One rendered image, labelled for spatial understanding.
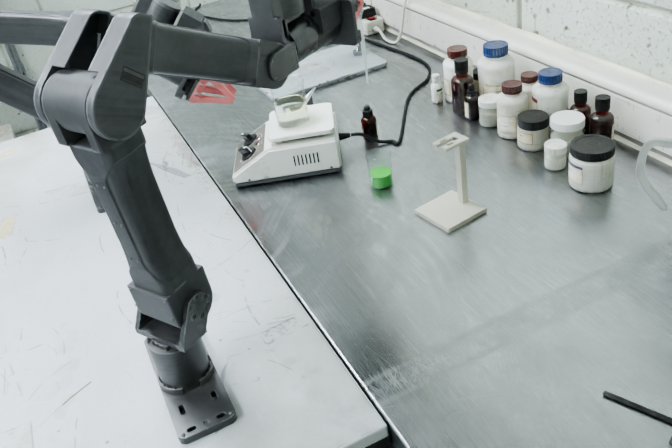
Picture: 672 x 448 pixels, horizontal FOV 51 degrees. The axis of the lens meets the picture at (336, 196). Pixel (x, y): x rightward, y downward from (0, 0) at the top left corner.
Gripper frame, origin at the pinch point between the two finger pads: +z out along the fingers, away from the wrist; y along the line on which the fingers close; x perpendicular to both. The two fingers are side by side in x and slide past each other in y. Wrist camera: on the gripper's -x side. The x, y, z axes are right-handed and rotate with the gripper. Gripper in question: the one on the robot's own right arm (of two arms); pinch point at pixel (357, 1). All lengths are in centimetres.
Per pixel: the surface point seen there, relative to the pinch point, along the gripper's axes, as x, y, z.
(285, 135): 23.4, 16.5, -3.4
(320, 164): 29.7, 11.8, -1.0
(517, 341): 32, -34, -27
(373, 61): 31, 29, 48
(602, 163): 26.9, -34.4, 9.2
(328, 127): 23.4, 10.6, 1.5
